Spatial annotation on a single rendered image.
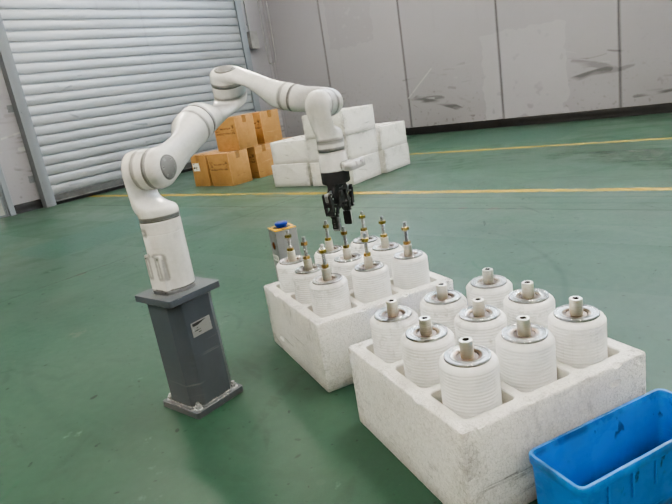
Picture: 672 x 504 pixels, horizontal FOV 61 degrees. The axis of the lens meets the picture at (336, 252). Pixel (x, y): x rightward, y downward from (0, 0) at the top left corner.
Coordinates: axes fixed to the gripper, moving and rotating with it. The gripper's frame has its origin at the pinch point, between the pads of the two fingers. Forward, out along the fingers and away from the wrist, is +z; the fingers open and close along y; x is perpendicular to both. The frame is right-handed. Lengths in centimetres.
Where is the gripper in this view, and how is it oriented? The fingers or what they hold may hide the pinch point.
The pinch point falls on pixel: (342, 222)
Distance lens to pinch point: 152.2
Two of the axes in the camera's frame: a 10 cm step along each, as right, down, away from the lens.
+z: 1.5, 9.5, 2.7
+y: -4.5, 3.1, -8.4
